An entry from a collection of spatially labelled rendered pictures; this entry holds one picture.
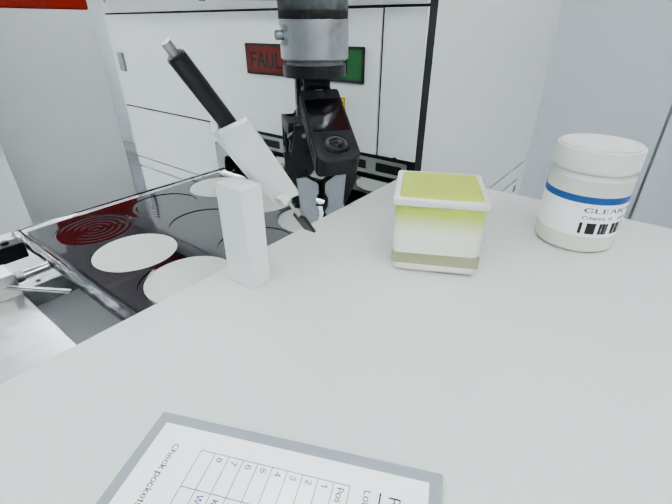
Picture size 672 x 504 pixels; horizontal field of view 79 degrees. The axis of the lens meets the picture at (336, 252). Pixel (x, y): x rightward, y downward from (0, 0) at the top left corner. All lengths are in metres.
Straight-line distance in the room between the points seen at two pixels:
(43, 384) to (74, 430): 0.05
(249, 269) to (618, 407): 0.25
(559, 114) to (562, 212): 1.65
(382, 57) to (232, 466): 0.53
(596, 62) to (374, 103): 1.49
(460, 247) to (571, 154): 0.13
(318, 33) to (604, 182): 0.30
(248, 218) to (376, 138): 0.37
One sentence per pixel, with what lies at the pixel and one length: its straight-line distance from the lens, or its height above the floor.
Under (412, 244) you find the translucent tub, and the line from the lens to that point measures 0.34.
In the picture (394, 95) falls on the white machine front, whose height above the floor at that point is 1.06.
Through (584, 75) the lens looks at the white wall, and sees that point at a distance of 2.04.
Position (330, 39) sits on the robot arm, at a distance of 0.47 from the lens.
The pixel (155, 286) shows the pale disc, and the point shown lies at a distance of 0.49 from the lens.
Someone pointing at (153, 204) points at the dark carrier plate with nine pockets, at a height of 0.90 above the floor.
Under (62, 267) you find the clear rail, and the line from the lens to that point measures 0.57.
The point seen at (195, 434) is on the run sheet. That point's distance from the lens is 0.24.
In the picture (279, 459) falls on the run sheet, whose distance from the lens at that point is 0.22.
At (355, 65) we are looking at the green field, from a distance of 0.64.
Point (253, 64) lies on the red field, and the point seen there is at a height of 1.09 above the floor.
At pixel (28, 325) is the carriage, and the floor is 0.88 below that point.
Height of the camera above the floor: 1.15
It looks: 29 degrees down
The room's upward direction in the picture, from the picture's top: straight up
